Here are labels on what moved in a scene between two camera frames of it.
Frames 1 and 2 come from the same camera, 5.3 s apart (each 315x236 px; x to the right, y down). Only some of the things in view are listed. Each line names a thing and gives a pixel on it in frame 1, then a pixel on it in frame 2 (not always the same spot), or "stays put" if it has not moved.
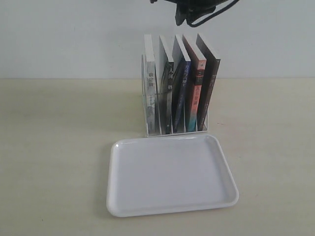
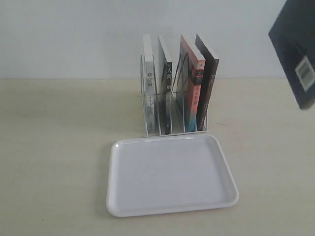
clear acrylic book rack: x=169 y=111 stays put
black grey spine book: x=166 y=81 stays put
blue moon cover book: x=180 y=67 to x=293 y=35
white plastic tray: x=161 y=174 stays put
